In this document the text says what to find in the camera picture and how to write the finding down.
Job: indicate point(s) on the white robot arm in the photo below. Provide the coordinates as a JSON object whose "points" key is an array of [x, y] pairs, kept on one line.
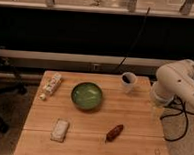
{"points": [[174, 79]]}

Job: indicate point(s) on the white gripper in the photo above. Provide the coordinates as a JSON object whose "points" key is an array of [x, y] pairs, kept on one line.
{"points": [[157, 111]]}

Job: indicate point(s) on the white paper cup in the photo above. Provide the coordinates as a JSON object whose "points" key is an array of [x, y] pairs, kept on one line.
{"points": [[128, 81]]}

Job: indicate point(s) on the white sponge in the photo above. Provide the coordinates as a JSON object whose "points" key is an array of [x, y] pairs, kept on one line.
{"points": [[59, 131]]}

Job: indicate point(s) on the green bowl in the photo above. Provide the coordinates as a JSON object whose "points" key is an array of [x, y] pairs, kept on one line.
{"points": [[86, 96]]}

